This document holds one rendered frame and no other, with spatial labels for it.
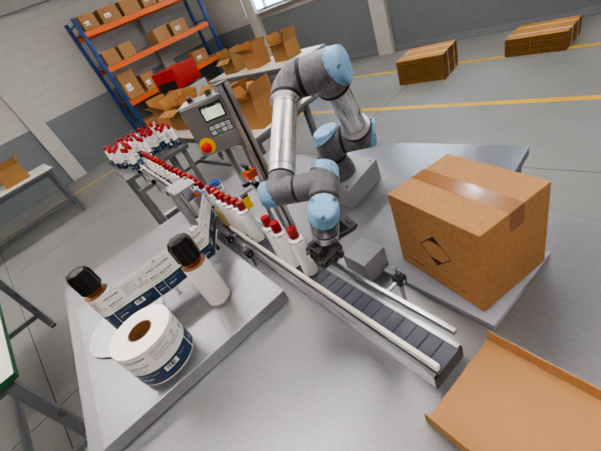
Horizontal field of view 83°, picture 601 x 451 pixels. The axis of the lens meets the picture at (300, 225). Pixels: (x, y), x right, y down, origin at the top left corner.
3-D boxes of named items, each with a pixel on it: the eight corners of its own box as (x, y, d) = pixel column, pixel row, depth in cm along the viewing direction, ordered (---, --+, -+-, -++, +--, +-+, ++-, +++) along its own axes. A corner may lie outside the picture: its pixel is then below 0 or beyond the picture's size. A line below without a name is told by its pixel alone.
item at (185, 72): (184, 137, 682) (148, 77, 613) (203, 123, 717) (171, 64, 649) (207, 133, 641) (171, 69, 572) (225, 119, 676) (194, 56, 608)
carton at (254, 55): (241, 72, 556) (231, 49, 535) (259, 62, 575) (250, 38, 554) (255, 70, 529) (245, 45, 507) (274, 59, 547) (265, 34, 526)
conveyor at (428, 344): (193, 208, 204) (190, 202, 201) (205, 199, 207) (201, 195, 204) (440, 383, 80) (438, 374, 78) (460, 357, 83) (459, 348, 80)
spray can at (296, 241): (301, 273, 120) (279, 230, 108) (312, 264, 122) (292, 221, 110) (310, 279, 116) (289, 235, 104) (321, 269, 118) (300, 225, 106)
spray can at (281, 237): (285, 266, 126) (263, 225, 114) (296, 257, 128) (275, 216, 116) (293, 271, 122) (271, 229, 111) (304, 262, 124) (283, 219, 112)
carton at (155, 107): (156, 133, 432) (137, 106, 411) (181, 116, 454) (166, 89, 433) (169, 132, 406) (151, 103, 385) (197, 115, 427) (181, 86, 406)
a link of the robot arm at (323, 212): (340, 188, 79) (340, 220, 75) (340, 211, 88) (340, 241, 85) (306, 189, 80) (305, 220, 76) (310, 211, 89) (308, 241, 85)
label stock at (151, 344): (131, 394, 105) (99, 370, 97) (147, 340, 122) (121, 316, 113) (188, 373, 103) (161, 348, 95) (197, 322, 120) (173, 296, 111)
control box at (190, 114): (208, 148, 135) (182, 102, 124) (247, 132, 132) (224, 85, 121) (204, 158, 126) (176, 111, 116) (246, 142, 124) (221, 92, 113)
